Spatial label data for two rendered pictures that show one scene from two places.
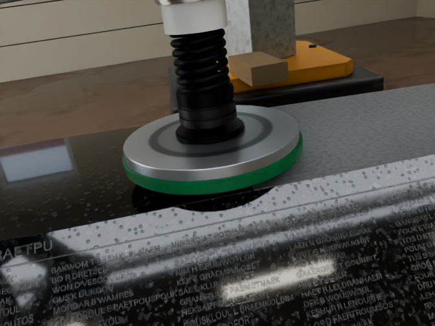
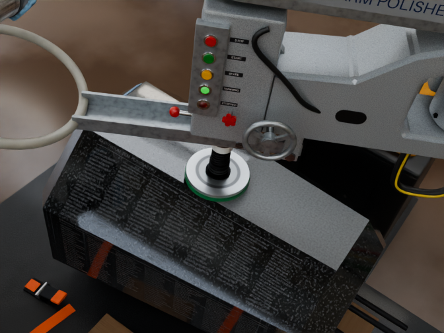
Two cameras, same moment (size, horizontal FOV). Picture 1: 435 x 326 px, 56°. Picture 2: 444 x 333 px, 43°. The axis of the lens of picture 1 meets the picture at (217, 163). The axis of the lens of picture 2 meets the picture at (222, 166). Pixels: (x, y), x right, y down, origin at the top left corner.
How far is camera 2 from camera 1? 1.51 m
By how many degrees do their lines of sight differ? 35
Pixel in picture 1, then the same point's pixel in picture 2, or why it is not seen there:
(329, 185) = (231, 215)
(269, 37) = not seen: hidden behind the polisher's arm
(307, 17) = not seen: outside the picture
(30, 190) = (166, 143)
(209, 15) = (219, 150)
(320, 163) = (239, 206)
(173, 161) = (193, 176)
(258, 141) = (219, 187)
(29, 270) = (147, 174)
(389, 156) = (258, 221)
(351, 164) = (244, 214)
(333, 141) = (258, 201)
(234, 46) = not seen: hidden behind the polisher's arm
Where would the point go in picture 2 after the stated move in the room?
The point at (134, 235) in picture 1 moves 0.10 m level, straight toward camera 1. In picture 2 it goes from (174, 185) to (159, 205)
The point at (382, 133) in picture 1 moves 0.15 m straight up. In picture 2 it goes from (276, 212) to (285, 183)
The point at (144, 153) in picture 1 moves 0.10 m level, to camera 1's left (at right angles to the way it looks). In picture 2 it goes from (192, 165) to (170, 149)
